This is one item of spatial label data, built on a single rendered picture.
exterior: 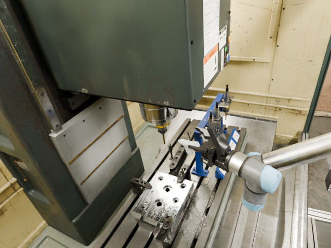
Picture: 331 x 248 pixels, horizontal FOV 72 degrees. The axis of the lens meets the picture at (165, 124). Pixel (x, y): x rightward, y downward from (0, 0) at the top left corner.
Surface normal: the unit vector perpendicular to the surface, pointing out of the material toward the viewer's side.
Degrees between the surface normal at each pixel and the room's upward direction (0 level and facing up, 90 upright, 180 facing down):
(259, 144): 24
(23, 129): 90
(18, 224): 90
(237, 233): 8
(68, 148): 91
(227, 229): 7
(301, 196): 0
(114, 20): 90
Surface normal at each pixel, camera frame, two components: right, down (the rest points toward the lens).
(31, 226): 0.88, 0.18
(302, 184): -0.11, -0.82
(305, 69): -0.46, 0.54
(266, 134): -0.29, -0.52
